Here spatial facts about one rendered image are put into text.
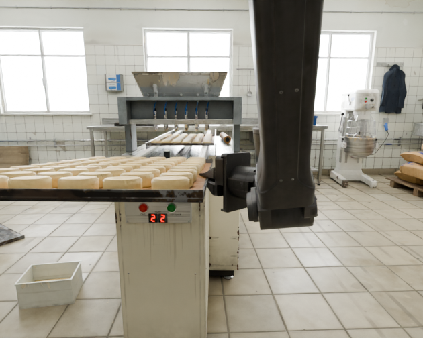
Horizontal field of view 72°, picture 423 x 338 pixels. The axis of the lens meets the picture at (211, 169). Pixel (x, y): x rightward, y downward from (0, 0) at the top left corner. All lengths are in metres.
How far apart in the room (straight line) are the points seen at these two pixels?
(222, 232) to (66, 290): 0.96
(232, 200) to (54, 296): 1.63
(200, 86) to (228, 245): 0.99
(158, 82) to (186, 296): 1.17
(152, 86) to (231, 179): 1.38
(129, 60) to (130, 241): 4.12
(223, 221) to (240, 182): 1.38
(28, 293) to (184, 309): 1.04
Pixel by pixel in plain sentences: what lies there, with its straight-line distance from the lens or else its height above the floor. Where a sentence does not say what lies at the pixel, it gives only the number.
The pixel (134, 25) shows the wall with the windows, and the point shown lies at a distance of 5.13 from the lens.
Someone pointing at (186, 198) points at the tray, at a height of 1.00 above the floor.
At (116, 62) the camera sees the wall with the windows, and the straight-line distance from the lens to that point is 5.09.
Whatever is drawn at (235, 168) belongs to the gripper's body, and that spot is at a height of 1.00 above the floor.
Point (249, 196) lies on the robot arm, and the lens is 0.40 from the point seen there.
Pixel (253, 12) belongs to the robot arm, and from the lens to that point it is 0.22.
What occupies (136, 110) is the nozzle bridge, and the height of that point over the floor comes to 1.10.
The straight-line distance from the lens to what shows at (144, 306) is 1.31.
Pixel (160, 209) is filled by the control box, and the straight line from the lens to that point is 1.07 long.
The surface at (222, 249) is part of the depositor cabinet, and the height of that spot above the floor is 0.23.
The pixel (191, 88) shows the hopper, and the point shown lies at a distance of 1.79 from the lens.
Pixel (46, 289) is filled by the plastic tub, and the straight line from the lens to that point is 2.01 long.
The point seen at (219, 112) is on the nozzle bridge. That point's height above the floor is 1.09.
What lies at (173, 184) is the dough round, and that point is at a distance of 0.36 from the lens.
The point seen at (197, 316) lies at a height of 0.29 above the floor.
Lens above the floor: 1.10
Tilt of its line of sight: 11 degrees down
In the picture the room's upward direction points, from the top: straight up
